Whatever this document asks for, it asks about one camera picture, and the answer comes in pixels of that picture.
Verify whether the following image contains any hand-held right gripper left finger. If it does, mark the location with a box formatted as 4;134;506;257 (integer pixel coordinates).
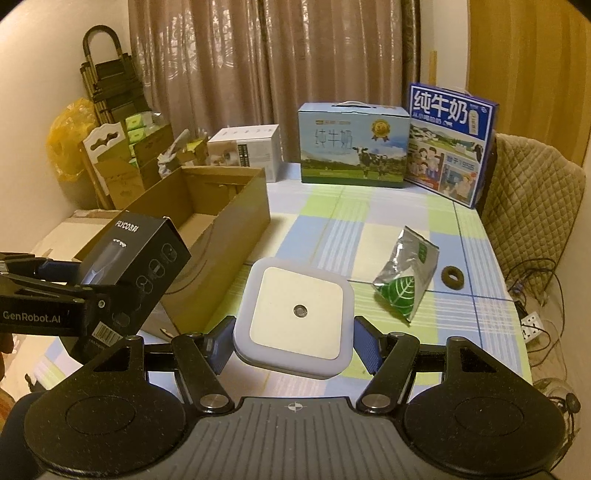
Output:
92;316;238;414

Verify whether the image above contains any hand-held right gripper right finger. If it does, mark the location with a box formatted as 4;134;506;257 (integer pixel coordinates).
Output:
353;316;502;414

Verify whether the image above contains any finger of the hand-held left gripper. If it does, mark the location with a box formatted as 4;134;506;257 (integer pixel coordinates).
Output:
0;251;84;278
0;272;144;325

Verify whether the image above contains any black product box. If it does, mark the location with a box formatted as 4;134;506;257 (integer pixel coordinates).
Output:
69;210;192;363

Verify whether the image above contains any white square night light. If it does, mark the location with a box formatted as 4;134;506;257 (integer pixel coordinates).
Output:
232;257;356;380

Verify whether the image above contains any brown cardboard box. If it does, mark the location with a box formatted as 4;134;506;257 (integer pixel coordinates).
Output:
74;165;271;342

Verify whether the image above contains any flat cardboard sheet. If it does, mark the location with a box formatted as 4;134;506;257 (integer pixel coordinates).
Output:
28;208;122;260

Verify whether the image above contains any silver green leaf pouch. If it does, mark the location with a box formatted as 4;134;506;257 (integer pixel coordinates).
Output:
373;225;439;326

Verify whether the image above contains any open carton of green packets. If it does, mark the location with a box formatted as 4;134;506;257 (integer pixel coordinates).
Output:
82;111;176;210

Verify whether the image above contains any yellow plastic bag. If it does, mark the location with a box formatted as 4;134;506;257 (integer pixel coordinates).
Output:
48;98;100;183

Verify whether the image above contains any white power strip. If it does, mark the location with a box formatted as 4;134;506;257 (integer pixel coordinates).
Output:
519;311;546;344

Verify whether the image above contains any green cow milk carton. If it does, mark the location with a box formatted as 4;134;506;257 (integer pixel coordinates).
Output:
297;100;411;189

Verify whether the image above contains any black folding cart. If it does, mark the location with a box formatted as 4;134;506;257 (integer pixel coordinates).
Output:
79;25;153;134

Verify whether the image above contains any white carton box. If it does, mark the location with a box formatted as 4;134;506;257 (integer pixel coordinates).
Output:
207;124;282;182

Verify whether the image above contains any blue milk carton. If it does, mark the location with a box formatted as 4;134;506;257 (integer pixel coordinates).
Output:
404;82;500;209

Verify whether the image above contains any glass pot lid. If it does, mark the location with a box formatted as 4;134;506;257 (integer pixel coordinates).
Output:
531;376;585;444

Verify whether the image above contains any quilted chair cover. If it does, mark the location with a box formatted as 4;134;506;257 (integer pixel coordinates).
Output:
480;133;587;296

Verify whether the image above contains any brown curtain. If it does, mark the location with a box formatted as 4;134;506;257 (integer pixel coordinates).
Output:
127;0;421;162

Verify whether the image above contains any wooden door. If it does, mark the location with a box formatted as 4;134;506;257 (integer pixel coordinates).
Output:
468;0;591;171

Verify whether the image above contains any small brown ring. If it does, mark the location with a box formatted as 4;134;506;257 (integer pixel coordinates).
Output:
441;265;468;288

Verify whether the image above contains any tangle of black cables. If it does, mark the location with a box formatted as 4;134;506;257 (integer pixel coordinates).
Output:
503;258;578;356

